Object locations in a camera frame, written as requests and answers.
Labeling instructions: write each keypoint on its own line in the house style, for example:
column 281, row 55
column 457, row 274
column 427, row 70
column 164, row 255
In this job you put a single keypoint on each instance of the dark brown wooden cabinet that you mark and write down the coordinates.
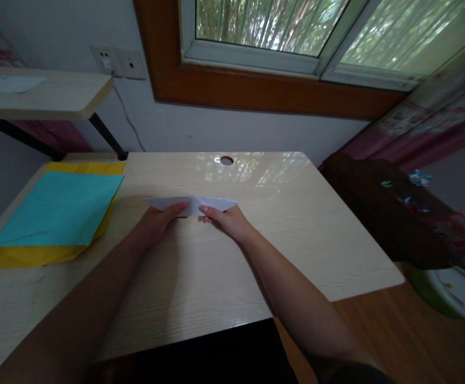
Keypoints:
column 392, row 212

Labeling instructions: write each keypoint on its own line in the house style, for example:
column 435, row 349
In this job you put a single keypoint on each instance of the white wall switch plate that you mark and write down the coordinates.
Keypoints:
column 131, row 65

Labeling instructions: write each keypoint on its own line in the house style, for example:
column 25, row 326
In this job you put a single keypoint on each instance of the green and white basin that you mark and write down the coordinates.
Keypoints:
column 452, row 294

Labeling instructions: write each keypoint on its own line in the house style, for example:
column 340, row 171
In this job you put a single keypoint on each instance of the cyan paper sheet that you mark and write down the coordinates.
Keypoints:
column 58, row 210

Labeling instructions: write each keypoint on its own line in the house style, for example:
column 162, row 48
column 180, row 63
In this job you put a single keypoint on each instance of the person's left hand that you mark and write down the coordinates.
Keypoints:
column 161, row 224

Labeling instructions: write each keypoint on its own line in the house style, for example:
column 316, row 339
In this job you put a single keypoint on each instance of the person's right hand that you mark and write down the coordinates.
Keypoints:
column 226, row 222

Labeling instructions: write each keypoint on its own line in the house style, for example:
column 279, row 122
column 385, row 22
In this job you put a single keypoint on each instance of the white wall socket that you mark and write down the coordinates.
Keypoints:
column 104, row 60

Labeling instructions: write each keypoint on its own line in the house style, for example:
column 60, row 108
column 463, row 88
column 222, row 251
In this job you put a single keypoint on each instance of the yellow paper sheets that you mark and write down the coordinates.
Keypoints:
column 46, row 254

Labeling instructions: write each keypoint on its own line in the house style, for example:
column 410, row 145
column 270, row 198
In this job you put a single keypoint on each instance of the pink patterned curtain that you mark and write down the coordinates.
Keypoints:
column 436, row 120

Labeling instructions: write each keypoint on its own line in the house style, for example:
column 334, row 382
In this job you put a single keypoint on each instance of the person's body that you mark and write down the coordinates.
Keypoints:
column 232, row 356

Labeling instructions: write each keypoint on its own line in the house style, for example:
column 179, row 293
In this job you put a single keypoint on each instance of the window with wooden frame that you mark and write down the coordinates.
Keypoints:
column 296, row 52

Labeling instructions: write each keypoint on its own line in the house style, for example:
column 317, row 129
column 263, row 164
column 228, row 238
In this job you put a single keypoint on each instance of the wooden shelf with black legs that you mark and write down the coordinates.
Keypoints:
column 44, row 100

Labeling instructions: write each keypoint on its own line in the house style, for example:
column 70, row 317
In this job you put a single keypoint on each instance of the white paper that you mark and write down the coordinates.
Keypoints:
column 210, row 204

